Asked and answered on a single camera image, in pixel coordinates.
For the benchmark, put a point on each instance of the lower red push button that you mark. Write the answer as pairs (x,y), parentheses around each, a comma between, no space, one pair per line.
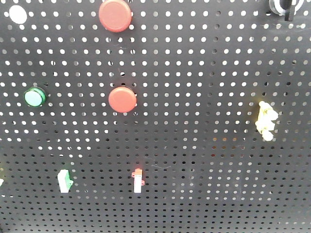
(122,99)

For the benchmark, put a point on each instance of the red push button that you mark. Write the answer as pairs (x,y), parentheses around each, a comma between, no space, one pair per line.
(122,99)
(115,15)

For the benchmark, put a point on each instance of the upper red push button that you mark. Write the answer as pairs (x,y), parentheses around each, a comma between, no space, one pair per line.
(115,15)

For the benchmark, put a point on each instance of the green push button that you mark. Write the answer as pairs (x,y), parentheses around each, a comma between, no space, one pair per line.
(35,96)

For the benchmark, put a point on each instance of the black perforated pegboard panel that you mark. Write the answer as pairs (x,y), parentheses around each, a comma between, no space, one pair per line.
(199,69)

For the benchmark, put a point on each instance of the red-based white rocker switch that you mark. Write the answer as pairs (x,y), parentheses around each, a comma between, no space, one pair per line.
(138,181)

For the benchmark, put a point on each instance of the yellow toggle handle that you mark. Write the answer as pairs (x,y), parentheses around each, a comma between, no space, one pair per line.
(264,123)

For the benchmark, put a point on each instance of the green-based white rocker switch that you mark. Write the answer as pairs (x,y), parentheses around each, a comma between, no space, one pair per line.
(64,181)

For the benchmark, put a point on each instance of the black rotary selector switch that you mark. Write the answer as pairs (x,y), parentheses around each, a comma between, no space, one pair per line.
(286,8)

